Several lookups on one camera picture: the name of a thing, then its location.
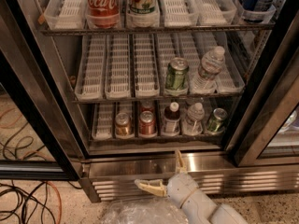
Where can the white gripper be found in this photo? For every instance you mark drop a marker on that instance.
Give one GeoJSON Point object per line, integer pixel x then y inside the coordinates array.
{"type": "Point", "coordinates": [181, 186]}

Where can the orange soda can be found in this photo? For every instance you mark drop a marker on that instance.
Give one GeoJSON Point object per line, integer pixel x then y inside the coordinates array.
{"type": "Point", "coordinates": [123, 125]}

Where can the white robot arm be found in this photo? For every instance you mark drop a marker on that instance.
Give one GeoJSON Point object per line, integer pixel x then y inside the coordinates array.
{"type": "Point", "coordinates": [213, 213]}

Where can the red soda can front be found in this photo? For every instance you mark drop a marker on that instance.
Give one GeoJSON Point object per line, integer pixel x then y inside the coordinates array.
{"type": "Point", "coordinates": [146, 123]}

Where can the red soda can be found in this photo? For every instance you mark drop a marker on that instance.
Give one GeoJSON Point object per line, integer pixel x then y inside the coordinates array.
{"type": "Point", "coordinates": [146, 123]}
{"type": "Point", "coordinates": [147, 106]}

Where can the small water bottle bottom shelf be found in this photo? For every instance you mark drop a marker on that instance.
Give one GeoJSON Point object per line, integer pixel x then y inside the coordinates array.
{"type": "Point", "coordinates": [193, 120]}

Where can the green can bottom shelf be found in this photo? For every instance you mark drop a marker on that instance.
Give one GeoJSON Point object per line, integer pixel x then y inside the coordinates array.
{"type": "Point", "coordinates": [216, 120]}

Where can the green can shelf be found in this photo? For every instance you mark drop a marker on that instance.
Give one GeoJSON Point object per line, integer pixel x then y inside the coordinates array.
{"type": "Point", "coordinates": [216, 120]}
{"type": "Point", "coordinates": [176, 77]}

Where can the red soda can rear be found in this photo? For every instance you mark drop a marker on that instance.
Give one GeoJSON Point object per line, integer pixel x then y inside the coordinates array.
{"type": "Point", "coordinates": [147, 106]}

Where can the green can middle shelf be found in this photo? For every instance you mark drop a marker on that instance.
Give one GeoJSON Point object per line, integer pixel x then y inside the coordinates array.
{"type": "Point", "coordinates": [176, 77]}

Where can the right glass fridge door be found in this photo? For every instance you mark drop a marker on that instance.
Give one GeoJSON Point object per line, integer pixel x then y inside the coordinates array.
{"type": "Point", "coordinates": [263, 139]}

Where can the glass fridge door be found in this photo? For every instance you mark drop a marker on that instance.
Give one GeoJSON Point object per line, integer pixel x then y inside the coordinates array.
{"type": "Point", "coordinates": [26, 78]}
{"type": "Point", "coordinates": [263, 139]}

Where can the water bottle middle shelf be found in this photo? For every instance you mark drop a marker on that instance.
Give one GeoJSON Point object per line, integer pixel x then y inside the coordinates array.
{"type": "Point", "coordinates": [210, 66]}

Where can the left glass fridge door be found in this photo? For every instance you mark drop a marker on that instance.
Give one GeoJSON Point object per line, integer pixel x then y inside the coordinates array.
{"type": "Point", "coordinates": [26, 78]}

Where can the green white soda can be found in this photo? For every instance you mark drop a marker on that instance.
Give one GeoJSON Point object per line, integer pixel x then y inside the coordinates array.
{"type": "Point", "coordinates": [142, 12]}

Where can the red Coca-Cola can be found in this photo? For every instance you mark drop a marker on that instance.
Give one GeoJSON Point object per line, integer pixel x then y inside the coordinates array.
{"type": "Point", "coordinates": [104, 13]}

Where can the clear plastic bag bin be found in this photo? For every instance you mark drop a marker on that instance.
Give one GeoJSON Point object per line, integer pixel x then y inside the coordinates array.
{"type": "Point", "coordinates": [147, 211]}

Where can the dark juice bottle white cap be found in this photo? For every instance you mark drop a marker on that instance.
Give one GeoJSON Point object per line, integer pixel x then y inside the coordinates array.
{"type": "Point", "coordinates": [171, 119]}

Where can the bottom wire shelf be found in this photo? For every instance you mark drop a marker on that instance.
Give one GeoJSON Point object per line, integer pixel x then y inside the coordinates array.
{"type": "Point", "coordinates": [161, 139]}

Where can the wire shelf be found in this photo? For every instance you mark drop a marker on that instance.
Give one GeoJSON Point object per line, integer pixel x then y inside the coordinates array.
{"type": "Point", "coordinates": [159, 30]}
{"type": "Point", "coordinates": [161, 139]}
{"type": "Point", "coordinates": [155, 98]}

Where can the middle wire shelf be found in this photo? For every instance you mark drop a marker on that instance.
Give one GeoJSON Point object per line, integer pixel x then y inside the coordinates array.
{"type": "Point", "coordinates": [155, 98]}

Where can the top wire shelf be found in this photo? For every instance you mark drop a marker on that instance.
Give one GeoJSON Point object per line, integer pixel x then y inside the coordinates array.
{"type": "Point", "coordinates": [159, 30]}

